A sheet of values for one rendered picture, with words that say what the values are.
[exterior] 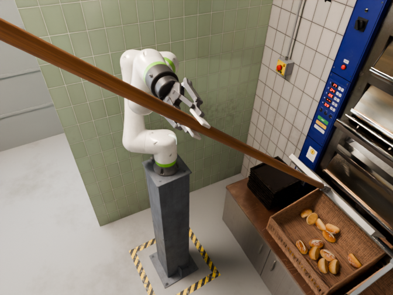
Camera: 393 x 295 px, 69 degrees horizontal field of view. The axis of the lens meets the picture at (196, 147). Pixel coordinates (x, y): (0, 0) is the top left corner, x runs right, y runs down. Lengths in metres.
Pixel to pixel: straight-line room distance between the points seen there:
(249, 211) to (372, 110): 1.09
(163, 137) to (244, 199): 1.08
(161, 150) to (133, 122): 0.20
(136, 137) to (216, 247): 1.54
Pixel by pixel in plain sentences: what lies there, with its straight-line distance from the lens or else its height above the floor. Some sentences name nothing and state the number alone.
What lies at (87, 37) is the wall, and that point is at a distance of 1.85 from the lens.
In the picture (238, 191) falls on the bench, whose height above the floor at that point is 0.58.
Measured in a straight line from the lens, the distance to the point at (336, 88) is 1.96.
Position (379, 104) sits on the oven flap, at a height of 1.55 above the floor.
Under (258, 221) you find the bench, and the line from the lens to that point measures 2.24.
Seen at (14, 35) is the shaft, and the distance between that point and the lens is 0.52.
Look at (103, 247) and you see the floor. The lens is 2.84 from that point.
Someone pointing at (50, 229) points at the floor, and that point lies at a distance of 3.11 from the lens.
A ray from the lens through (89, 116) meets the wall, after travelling 2.08.
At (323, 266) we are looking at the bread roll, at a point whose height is 0.65.
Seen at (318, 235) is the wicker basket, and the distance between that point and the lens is 2.30.
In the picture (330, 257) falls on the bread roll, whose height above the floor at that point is 0.64.
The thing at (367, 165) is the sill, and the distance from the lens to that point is 2.02.
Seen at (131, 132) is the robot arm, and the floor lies 1.47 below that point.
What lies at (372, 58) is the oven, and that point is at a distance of 1.84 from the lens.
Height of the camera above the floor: 2.41
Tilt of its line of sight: 42 degrees down
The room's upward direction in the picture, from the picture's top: 2 degrees clockwise
